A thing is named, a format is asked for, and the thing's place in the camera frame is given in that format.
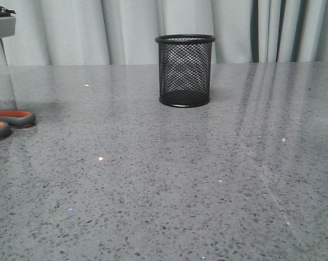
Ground grey curtain backdrop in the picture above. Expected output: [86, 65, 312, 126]
[0, 1, 328, 66]

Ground black mesh pen bucket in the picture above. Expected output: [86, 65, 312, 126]
[155, 34, 216, 108]

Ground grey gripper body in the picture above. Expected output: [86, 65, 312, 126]
[0, 6, 16, 39]

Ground grey orange handled scissors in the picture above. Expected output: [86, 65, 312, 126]
[0, 110, 36, 139]

